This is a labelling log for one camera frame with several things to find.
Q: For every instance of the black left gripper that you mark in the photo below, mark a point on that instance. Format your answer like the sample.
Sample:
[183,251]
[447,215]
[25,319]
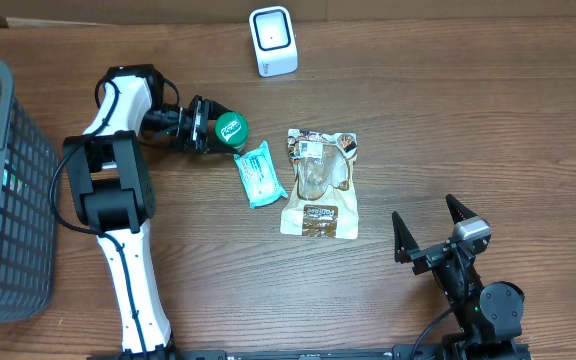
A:
[205,115]

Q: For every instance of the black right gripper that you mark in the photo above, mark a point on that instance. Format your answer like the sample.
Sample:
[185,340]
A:
[427,257]

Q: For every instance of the green lid jar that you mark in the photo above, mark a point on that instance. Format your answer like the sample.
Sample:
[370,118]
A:
[233,130]

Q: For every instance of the teal wet wipes pack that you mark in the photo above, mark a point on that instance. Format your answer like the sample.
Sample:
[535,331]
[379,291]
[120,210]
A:
[259,177]

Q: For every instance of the brown snack pouch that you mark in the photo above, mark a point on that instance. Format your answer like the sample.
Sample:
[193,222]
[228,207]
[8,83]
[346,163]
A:
[323,201]

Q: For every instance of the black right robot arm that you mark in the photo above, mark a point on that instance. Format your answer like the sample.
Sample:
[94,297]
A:
[482,321]

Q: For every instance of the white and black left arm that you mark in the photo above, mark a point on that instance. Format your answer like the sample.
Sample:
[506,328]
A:
[114,196]

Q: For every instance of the white barcode scanner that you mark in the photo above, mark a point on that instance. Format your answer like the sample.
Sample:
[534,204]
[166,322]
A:
[273,41]

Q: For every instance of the grey plastic mesh basket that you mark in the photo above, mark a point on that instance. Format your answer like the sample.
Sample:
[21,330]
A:
[28,233]

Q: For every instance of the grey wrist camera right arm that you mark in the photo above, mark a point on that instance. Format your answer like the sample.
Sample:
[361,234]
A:
[474,230]

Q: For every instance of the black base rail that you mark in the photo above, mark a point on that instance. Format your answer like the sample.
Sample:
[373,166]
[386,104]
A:
[308,355]

